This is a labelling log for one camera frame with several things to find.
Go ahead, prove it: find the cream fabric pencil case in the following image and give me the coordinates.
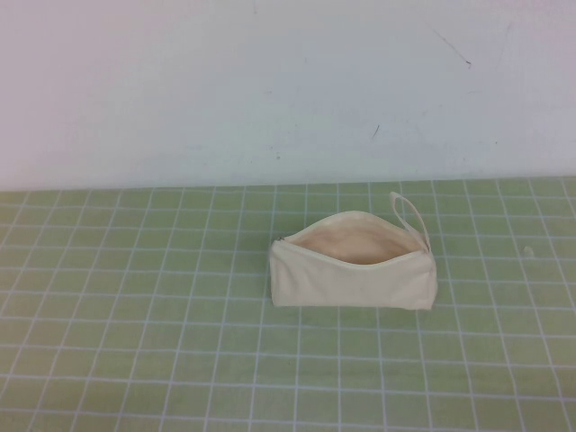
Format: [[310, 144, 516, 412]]
[[268, 192, 437, 312]]

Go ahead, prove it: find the green grid table mat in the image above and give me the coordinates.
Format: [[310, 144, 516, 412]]
[[0, 176, 576, 432]]

